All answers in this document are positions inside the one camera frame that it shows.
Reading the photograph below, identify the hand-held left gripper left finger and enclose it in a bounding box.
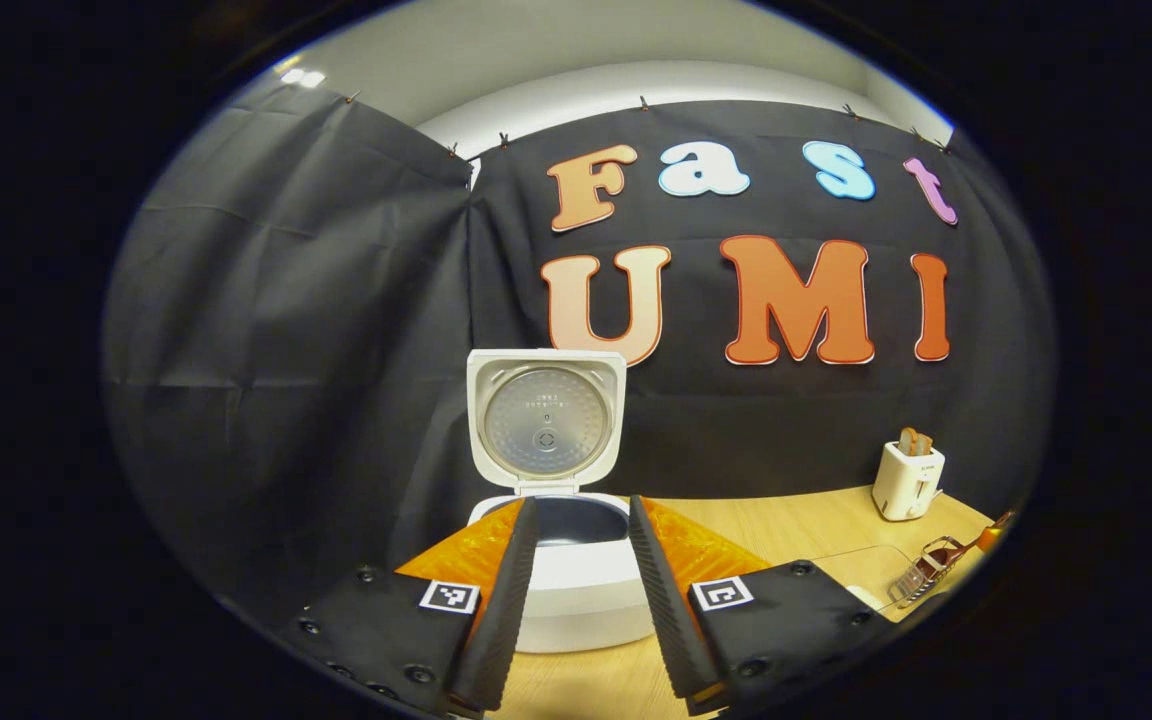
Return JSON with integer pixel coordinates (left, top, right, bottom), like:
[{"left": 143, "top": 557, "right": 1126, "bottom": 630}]
[{"left": 296, "top": 497, "right": 541, "bottom": 716}]

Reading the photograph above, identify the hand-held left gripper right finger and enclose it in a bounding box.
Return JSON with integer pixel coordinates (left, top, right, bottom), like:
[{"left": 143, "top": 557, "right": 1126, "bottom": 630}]
[{"left": 628, "top": 494, "right": 897, "bottom": 716}]

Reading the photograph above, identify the brown wooden spoon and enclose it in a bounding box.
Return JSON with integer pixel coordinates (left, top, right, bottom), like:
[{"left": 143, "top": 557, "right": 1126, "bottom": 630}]
[{"left": 921, "top": 537, "right": 982, "bottom": 576}]

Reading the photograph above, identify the metal wire chopstick holder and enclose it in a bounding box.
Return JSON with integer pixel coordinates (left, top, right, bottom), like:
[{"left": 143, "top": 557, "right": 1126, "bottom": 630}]
[{"left": 886, "top": 535, "right": 972, "bottom": 609}]

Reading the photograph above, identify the white rice cooker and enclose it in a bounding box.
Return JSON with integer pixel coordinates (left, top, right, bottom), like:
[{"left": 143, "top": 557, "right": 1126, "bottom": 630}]
[{"left": 466, "top": 348, "right": 657, "bottom": 654}]

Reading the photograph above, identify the white toaster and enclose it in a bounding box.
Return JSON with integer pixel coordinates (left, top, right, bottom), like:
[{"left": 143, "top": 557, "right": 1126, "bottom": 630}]
[{"left": 871, "top": 440, "right": 947, "bottom": 522}]

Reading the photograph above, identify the black backdrop cloth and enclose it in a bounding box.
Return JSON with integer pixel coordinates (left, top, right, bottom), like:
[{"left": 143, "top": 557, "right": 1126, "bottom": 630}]
[{"left": 101, "top": 80, "right": 1057, "bottom": 621}]

